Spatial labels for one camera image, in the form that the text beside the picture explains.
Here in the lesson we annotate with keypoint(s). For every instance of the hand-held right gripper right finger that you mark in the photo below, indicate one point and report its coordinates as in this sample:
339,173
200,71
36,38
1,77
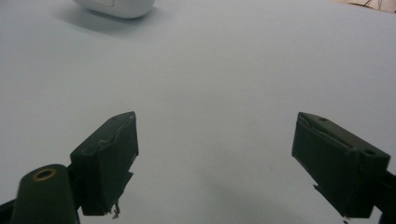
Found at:
339,168

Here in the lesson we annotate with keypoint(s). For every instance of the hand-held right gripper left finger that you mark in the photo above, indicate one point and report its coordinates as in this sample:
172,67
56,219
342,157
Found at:
106,161

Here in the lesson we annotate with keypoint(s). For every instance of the white plastic container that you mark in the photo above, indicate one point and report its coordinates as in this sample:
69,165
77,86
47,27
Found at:
116,7

